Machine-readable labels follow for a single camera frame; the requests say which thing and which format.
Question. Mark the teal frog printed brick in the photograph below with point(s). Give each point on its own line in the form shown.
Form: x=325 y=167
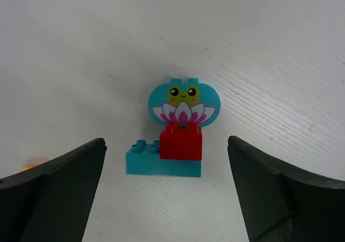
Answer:
x=184 y=102

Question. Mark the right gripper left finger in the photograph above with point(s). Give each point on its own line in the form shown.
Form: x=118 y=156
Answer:
x=52 y=201

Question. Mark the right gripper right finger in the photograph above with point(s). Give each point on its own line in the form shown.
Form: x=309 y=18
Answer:
x=281 y=202

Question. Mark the red brick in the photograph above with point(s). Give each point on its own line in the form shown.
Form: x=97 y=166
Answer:
x=178 y=142

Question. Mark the teal long brick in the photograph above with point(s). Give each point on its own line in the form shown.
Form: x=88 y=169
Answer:
x=144 y=159

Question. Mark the orange half round brick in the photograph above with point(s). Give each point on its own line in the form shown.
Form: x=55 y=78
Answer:
x=29 y=166

